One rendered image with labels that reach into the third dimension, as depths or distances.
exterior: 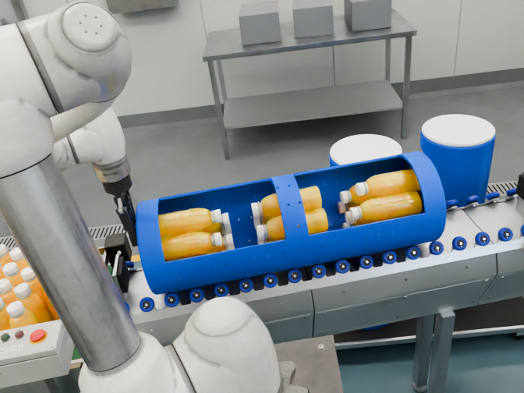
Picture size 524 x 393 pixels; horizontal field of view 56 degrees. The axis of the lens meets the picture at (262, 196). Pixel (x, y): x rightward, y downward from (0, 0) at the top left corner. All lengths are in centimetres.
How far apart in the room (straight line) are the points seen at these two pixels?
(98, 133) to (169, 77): 366
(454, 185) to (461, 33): 311
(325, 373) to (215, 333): 33
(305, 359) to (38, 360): 64
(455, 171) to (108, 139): 136
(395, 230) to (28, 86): 106
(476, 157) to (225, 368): 144
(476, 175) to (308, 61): 295
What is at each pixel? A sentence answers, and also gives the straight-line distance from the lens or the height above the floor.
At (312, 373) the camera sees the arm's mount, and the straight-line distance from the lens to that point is 116.
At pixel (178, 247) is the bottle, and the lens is 142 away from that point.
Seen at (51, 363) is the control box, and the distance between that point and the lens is 137.
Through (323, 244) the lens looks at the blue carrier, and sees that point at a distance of 141.
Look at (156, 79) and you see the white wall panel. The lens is 492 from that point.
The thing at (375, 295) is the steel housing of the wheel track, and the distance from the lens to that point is 161.
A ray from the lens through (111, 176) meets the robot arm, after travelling 132.
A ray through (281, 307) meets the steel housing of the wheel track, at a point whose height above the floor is 87.
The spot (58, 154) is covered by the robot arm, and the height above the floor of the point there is 150.
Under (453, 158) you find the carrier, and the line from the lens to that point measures 206.
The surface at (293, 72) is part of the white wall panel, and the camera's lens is 483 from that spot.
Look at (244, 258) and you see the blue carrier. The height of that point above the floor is 110.
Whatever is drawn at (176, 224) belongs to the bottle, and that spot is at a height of 117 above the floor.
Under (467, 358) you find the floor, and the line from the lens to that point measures 259.
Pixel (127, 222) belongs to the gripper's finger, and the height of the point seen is 124.
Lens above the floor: 199
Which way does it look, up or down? 33 degrees down
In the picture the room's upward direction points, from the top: 8 degrees counter-clockwise
